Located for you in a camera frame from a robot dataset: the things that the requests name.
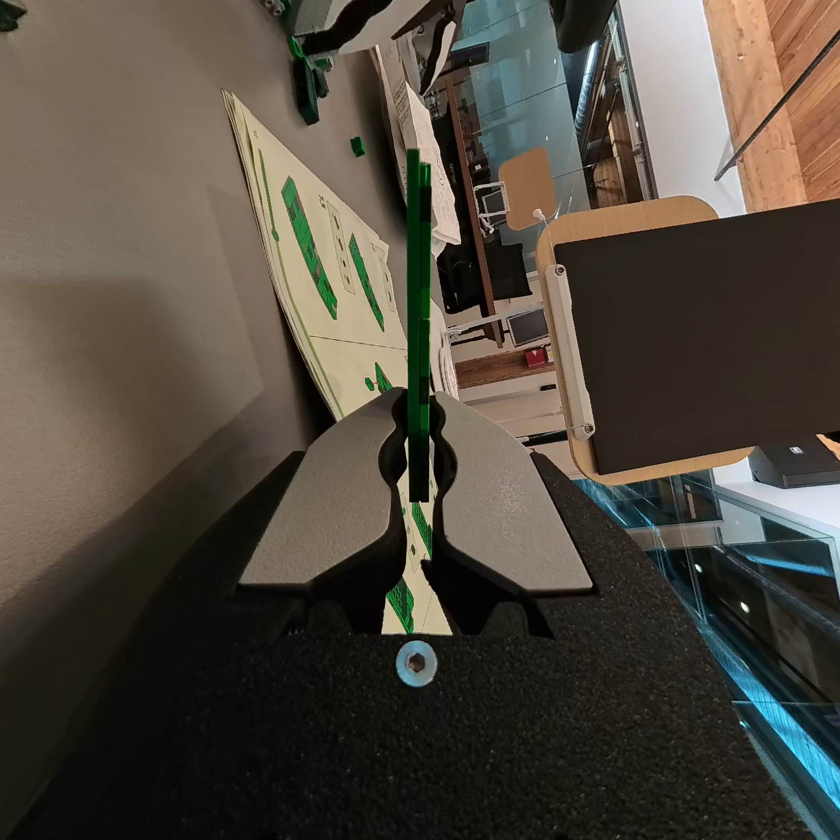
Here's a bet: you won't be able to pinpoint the pile of small bricks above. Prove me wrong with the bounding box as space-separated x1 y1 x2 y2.
287 36 333 127

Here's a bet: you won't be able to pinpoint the black speaker box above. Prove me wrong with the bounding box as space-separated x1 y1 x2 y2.
747 440 840 490

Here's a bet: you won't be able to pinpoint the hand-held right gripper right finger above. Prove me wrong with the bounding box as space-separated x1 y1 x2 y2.
422 391 595 635

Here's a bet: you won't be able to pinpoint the silver ventilation duct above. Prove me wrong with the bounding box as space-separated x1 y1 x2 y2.
573 38 626 133

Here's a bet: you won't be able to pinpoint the light wooden divider panel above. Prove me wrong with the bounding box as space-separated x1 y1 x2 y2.
497 147 560 232

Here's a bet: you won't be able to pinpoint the glass partition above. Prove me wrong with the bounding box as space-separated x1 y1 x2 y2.
571 468 840 840

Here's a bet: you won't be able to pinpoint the white divider bracket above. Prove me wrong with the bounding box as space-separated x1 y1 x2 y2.
445 301 547 333

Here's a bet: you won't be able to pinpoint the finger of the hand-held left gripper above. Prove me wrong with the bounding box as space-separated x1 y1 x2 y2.
290 0 368 39
301 0 462 97

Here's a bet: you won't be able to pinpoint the dark wooden table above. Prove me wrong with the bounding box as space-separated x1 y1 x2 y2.
445 73 508 350

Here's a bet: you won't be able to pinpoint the black desk divider panel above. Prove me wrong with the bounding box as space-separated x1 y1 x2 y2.
534 195 840 488

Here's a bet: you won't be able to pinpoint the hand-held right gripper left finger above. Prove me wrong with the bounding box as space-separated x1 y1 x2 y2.
238 386 412 635

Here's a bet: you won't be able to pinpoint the small grey monitor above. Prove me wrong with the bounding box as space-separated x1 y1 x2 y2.
504 306 550 348

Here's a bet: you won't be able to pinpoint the open instruction booklet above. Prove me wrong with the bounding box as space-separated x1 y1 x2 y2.
222 88 455 635

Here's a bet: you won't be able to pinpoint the white paper sheets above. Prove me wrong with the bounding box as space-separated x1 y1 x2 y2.
373 46 464 248

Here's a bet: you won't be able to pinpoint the green brick plate assembly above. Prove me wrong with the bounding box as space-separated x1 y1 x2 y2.
405 147 438 505

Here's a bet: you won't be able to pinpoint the black chair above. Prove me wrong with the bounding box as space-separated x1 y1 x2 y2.
491 241 532 304

